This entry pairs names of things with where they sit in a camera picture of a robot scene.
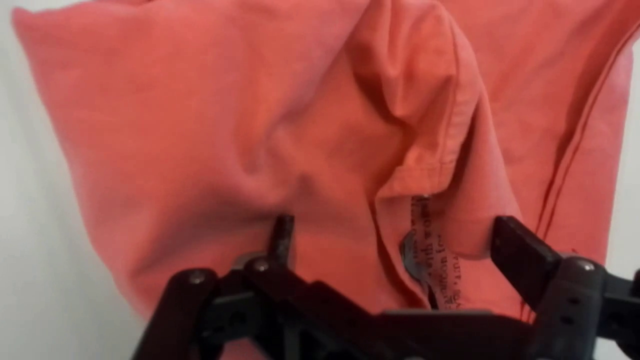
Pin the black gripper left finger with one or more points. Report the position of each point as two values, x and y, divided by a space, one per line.
200 306

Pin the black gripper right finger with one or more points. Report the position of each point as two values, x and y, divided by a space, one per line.
566 301

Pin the coral orange sweatshirt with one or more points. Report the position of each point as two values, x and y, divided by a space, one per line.
200 133

